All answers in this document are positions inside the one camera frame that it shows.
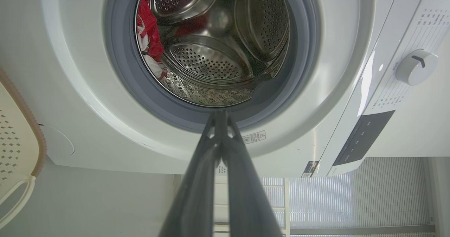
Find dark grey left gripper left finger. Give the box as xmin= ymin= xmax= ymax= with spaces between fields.
xmin=159 ymin=111 xmax=223 ymax=237

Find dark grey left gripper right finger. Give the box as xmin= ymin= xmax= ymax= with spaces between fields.
xmin=219 ymin=111 xmax=283 ymax=237

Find red and white cloth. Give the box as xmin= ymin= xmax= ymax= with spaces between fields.
xmin=136 ymin=0 xmax=168 ymax=80

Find black washer display panel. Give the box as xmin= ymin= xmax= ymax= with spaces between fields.
xmin=333 ymin=110 xmax=396 ymax=166

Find stainless steel washing machine drum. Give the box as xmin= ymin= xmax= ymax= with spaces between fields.
xmin=135 ymin=0 xmax=291 ymax=107

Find cream plastic laundry basket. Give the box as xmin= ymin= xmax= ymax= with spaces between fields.
xmin=0 ymin=68 xmax=47 ymax=230

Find warning label sticker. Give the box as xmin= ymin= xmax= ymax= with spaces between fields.
xmin=242 ymin=130 xmax=266 ymax=145

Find black QR code sticker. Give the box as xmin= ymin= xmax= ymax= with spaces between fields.
xmin=301 ymin=161 xmax=320 ymax=178

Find white window blinds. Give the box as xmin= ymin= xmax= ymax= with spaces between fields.
xmin=214 ymin=157 xmax=436 ymax=237

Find white front-load washing machine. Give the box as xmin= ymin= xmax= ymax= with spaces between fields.
xmin=0 ymin=0 xmax=450 ymax=178

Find grey rubber door gasket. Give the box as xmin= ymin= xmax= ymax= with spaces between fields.
xmin=104 ymin=0 xmax=321 ymax=133

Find white round control knob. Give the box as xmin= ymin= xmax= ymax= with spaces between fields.
xmin=396 ymin=49 xmax=439 ymax=86

